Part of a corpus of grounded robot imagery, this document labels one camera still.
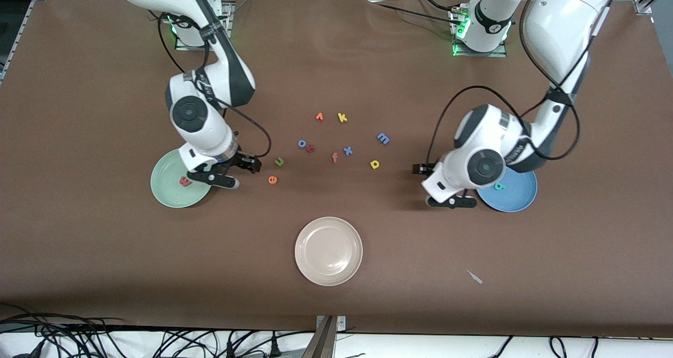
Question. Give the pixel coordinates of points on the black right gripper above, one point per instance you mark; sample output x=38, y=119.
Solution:
x=243, y=161

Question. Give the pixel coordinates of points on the green plate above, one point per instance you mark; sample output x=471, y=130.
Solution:
x=168, y=190

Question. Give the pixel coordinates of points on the teal foam letter b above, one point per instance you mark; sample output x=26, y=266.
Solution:
x=501, y=187

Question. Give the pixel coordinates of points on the small metal table bracket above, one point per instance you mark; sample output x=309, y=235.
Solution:
x=341, y=322

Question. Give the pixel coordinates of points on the blue foam letter m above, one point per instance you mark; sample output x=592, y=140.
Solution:
x=383, y=138

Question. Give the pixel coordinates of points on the brown table cover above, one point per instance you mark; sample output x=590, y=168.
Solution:
x=336, y=74

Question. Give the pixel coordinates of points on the yellow foam letter a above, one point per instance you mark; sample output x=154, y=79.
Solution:
x=371, y=163

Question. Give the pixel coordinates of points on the pink foam letter w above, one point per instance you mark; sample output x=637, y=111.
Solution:
x=184, y=181

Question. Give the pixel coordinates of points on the grey tape scrap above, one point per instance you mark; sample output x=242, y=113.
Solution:
x=476, y=277

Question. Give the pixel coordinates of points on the beige plate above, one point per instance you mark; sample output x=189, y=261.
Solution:
x=328, y=251

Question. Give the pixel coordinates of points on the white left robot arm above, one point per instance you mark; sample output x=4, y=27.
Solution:
x=562, y=27

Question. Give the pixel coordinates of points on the blue plate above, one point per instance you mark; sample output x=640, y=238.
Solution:
x=518, y=192

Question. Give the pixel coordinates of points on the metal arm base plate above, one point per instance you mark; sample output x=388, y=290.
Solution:
x=228, y=12
x=481, y=54

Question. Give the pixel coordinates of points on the grey support beam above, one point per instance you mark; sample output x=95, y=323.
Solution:
x=320, y=345

